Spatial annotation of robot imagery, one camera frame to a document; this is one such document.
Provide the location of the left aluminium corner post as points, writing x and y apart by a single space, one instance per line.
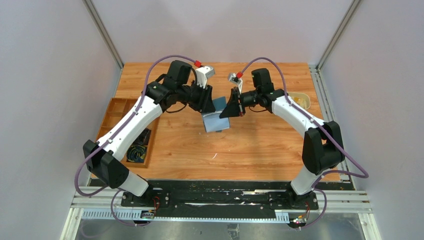
97 20

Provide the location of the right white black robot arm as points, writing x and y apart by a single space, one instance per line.
322 140

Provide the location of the aluminium corner post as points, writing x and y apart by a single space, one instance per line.
97 20
349 14

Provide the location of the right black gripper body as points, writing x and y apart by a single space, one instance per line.
236 101

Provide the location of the gold VIP card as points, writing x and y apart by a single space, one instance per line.
299 100

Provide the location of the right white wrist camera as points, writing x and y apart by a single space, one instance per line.
232 78

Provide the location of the right aluminium corner post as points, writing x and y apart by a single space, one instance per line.
349 14

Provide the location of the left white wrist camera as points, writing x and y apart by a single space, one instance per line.
203 74

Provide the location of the cream oval plastic tray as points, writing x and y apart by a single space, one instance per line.
303 95

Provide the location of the wooden compartment tray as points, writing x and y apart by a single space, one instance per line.
139 153

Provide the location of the blue card holder wallet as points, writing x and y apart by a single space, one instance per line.
212 121

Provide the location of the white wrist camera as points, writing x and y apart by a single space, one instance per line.
203 74
232 78

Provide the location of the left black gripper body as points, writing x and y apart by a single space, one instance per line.
205 99

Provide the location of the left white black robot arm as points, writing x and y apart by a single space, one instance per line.
183 83

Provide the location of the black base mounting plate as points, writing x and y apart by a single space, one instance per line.
233 185

